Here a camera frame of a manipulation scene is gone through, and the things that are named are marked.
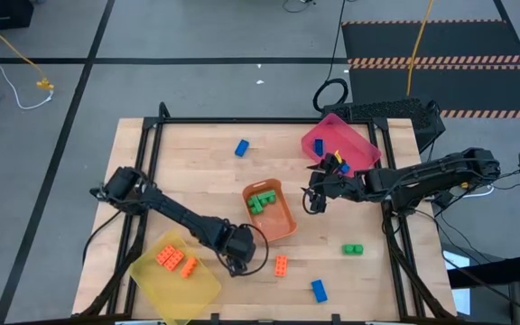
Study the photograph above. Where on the green toy brick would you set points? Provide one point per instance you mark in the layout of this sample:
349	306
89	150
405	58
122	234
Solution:
255	204
352	249
267	197

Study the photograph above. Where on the black hazard-striped floor mat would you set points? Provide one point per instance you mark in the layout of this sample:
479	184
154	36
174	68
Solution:
445	40

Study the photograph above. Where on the black floor beam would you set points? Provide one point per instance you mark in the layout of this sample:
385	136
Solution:
490	273

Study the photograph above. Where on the pink plastic bin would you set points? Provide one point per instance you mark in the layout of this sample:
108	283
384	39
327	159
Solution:
350	140

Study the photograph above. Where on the yellow gripper tag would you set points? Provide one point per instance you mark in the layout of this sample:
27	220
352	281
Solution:
338	157

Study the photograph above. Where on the orange toy brick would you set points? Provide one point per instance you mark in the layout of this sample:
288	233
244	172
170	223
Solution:
188	267
281	266
165	255
174	260

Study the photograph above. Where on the yellow plastic bin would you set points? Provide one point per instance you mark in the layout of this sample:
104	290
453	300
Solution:
169	289

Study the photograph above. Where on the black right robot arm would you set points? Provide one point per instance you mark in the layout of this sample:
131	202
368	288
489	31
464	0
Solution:
422	180

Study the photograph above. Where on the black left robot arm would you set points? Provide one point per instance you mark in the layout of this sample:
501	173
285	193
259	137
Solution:
174	212

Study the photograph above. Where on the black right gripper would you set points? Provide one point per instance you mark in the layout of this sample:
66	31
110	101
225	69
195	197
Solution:
341	187

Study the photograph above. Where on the orange plastic bin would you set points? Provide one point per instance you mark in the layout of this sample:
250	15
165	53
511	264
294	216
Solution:
278	221

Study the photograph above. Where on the black aluminium table frame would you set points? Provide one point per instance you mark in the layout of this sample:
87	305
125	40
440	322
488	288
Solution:
242	120

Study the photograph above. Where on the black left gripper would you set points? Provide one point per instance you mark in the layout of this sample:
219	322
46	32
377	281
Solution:
239	246

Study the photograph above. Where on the yellow plug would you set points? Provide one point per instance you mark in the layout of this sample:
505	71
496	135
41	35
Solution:
465	185

